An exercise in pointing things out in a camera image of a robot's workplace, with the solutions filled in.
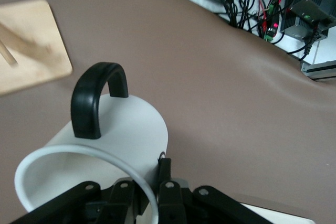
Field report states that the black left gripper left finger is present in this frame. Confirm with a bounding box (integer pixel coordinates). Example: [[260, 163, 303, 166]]
[[10, 179, 148, 224]]

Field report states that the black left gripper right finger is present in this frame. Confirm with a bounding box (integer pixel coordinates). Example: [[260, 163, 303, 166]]
[[156, 157, 274, 224]]

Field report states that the white smiley cup black handle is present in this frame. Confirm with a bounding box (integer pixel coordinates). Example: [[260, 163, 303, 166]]
[[14, 61, 169, 224]]

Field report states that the wooden mug stand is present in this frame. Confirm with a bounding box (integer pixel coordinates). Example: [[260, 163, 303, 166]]
[[0, 0, 74, 98]]

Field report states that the green terminal connector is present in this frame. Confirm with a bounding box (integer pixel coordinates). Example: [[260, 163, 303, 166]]
[[264, 1, 280, 42]]

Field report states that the aluminium frame profile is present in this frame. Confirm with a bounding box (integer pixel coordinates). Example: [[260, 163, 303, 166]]
[[300, 60, 336, 81]]

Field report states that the black cable bundle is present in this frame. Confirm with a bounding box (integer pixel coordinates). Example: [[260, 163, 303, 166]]
[[169, 0, 320, 57]]

